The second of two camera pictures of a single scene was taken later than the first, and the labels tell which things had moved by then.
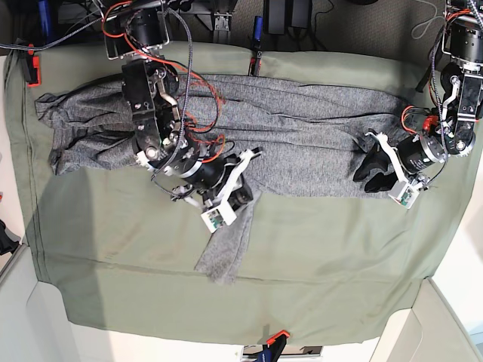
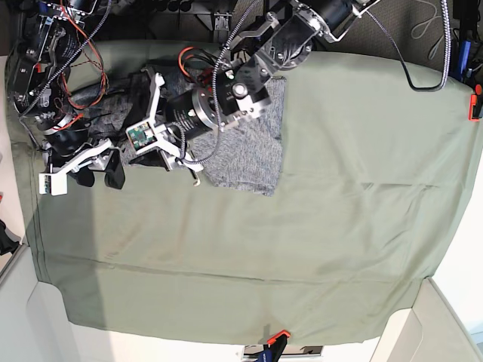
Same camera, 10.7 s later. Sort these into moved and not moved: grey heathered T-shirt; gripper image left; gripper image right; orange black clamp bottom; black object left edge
Moved: grey heathered T-shirt; gripper image right; gripper image left
Not moved: black object left edge; orange black clamp bottom
